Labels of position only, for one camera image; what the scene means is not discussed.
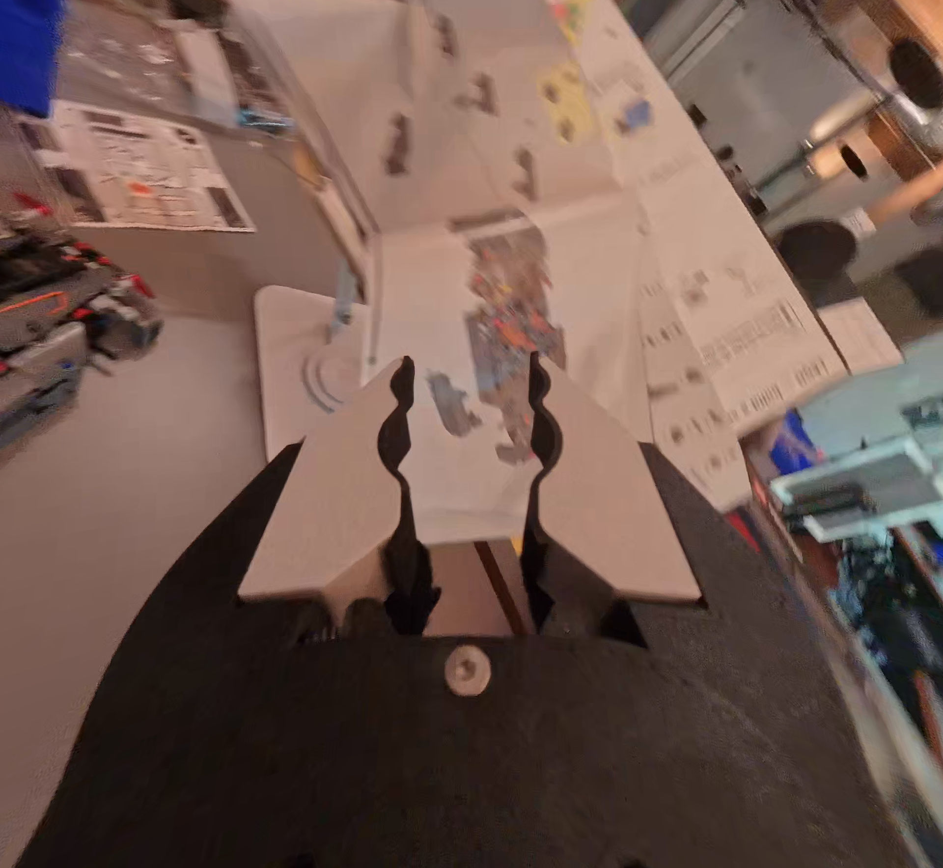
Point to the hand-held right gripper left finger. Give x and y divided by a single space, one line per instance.
331 514

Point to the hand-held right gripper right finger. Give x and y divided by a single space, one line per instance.
619 514

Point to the grey black lego car model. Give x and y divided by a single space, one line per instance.
59 323

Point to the instruction booklet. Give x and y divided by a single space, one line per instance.
442 168

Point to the lego sticker sheet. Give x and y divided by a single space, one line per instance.
147 168

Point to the clear bag of lego parts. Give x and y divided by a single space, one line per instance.
132 57

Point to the white stand with metal arms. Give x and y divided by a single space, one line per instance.
287 352

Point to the large printed paper sheet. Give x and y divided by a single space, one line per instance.
722 278

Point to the black round stool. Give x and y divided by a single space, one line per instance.
818 249
917 72

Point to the blue storage bin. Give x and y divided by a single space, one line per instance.
26 13

